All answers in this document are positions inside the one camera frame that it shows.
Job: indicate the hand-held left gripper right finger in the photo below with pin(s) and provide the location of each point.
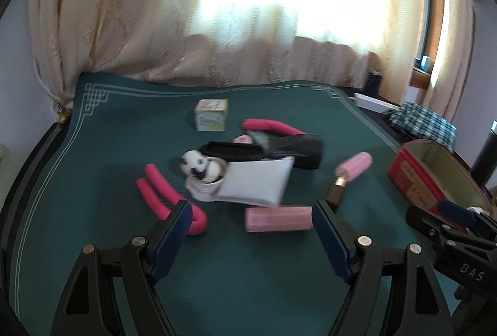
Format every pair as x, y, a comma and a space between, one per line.
332, 243

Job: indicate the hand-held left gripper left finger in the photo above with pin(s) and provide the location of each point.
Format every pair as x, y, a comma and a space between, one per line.
171, 243

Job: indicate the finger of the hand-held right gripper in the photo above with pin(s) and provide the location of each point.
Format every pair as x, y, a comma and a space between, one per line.
456, 213
466, 266

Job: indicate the brown gold lipstick tube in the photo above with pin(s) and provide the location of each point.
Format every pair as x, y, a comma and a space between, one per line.
336, 194

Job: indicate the red tin box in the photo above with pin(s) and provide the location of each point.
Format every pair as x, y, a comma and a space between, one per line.
411, 180

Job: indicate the pink rectangular box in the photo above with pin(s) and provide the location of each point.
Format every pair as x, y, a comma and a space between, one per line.
277, 218

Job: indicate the white panda toy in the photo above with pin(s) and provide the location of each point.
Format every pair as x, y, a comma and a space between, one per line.
202, 169

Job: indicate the black hair brush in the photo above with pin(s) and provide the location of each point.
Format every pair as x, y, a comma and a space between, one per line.
295, 151

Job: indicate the teal glitter hair roller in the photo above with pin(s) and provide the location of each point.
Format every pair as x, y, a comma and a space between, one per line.
261, 140

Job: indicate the black bottle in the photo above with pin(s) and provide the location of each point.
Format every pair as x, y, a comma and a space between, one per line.
487, 157

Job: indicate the plaid cloth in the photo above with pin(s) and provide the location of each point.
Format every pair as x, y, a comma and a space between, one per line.
423, 122

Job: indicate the green desk mat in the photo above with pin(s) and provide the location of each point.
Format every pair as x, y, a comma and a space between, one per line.
116, 149

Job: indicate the small printed cardboard box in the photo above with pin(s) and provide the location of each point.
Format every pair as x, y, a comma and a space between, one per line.
211, 118

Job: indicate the white power strip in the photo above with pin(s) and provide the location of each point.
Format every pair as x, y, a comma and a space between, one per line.
374, 101

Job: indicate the dark cylindrical container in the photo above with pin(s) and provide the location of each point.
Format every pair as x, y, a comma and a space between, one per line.
374, 83

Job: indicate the small blue bottle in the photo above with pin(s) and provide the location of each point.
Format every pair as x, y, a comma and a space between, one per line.
426, 62

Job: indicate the gold curtain tassel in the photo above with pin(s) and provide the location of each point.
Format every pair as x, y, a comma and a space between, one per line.
63, 114

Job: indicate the cream patterned curtain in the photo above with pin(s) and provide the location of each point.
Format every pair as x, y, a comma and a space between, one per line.
116, 10
454, 29

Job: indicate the brown window frame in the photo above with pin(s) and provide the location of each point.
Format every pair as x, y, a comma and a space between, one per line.
435, 10

